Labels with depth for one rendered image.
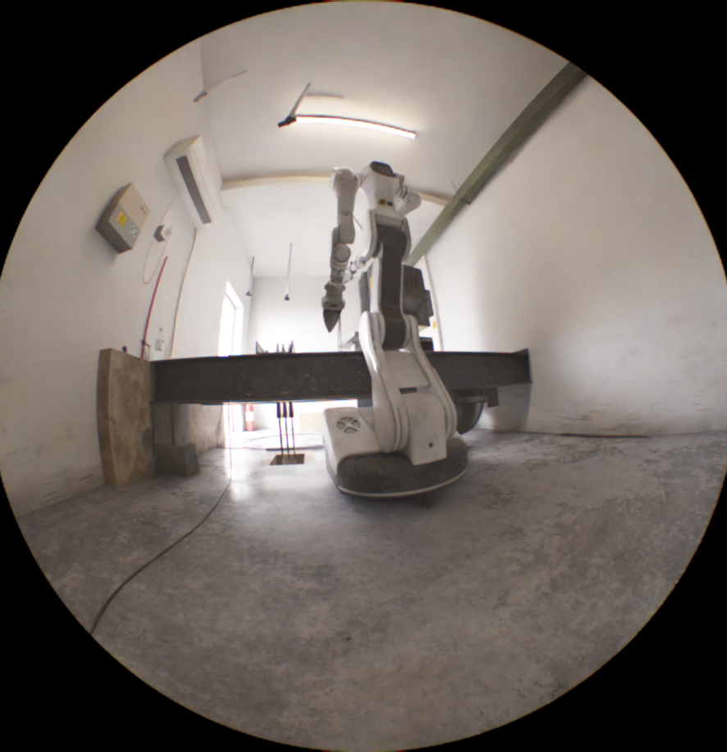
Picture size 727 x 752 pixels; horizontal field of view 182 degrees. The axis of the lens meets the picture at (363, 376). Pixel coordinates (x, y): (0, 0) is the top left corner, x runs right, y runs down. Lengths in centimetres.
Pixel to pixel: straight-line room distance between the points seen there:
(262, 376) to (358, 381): 54
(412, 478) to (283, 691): 63
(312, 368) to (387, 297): 57
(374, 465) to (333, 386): 65
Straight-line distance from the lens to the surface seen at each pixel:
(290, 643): 46
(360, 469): 72
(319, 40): 251
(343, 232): 88
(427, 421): 72
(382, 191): 127
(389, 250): 103
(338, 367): 127
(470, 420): 222
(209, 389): 137
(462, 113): 281
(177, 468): 147
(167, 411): 148
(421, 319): 204
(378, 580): 54
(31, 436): 119
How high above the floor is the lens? 38
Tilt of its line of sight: 7 degrees up
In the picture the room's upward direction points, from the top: 4 degrees counter-clockwise
